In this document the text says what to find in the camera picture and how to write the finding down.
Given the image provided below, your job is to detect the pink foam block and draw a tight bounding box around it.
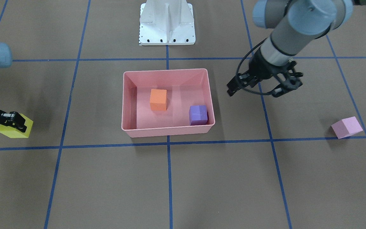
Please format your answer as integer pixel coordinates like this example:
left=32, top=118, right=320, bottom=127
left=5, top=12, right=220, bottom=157
left=331, top=116, right=363, bottom=139

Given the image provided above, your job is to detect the purple foam block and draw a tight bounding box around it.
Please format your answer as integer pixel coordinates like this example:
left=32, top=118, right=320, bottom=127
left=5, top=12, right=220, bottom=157
left=189, top=105, right=209, bottom=126

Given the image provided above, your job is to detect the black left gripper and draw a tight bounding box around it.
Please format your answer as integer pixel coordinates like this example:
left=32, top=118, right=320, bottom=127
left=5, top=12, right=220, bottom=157
left=227, top=48, right=303, bottom=98

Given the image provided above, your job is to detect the yellow foam block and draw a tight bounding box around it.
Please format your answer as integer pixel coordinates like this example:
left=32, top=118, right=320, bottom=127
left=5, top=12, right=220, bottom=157
left=0, top=113, right=34, bottom=139

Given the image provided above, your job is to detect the orange foam block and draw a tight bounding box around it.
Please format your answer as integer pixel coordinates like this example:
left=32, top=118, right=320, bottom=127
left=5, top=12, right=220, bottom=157
left=150, top=89, right=167, bottom=111

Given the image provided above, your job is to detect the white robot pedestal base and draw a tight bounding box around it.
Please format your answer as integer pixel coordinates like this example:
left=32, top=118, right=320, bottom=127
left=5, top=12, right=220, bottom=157
left=139, top=0, right=196, bottom=45

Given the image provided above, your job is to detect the pink plastic bin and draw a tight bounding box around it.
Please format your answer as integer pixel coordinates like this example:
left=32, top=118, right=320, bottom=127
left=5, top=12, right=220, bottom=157
left=121, top=68, right=215, bottom=138

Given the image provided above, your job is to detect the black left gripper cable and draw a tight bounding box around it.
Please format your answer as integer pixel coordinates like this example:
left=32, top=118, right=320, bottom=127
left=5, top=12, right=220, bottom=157
left=235, top=38, right=285, bottom=95

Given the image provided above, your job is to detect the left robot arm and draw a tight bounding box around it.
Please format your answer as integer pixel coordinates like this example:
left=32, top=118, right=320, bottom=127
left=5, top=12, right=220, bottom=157
left=227, top=0, right=354, bottom=97

